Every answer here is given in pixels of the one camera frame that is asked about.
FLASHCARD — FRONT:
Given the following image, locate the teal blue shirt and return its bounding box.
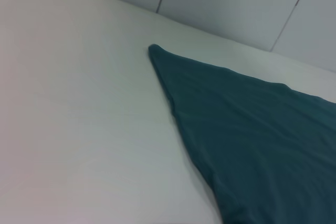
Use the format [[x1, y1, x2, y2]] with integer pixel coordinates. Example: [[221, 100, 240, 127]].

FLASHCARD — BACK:
[[148, 43, 336, 224]]

